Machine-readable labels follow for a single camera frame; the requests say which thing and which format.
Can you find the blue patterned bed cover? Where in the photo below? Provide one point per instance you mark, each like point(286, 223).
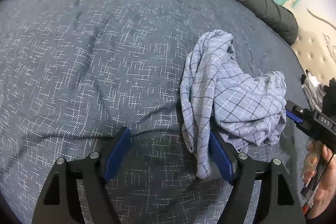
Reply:
point(75, 71)

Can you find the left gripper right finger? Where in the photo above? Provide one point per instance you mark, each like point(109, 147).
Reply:
point(239, 170)

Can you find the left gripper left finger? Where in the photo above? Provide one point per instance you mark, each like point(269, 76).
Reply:
point(98, 169)

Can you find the cream tufted headboard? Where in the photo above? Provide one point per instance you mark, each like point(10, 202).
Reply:
point(314, 46)

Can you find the blue plaid boxer shorts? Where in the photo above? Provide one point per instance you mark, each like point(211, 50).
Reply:
point(214, 91)

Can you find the stack of folded clothes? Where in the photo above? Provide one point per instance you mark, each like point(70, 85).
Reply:
point(313, 90)

